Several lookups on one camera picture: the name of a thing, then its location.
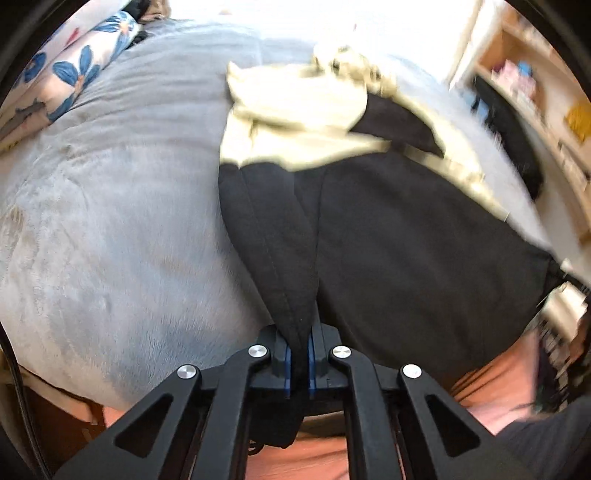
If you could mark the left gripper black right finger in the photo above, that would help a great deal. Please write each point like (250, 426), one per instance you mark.
(401, 424)

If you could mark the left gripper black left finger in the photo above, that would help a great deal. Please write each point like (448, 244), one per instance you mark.
(193, 425)

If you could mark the black and cream jacket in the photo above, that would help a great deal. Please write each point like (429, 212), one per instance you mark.
(351, 205)

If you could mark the grey plush bed blanket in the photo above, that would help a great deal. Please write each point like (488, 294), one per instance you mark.
(116, 266)

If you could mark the black bag by shelf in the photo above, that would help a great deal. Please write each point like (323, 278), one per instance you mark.
(502, 120)

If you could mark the yellow item on shelf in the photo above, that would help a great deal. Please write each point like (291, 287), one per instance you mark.
(578, 120)

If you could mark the pink boxes on shelf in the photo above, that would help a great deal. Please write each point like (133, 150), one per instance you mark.
(517, 78)

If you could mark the blue floral pillow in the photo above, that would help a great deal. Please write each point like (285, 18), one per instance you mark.
(66, 64)

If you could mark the wooden bookshelf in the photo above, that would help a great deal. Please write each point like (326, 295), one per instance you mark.
(557, 92)

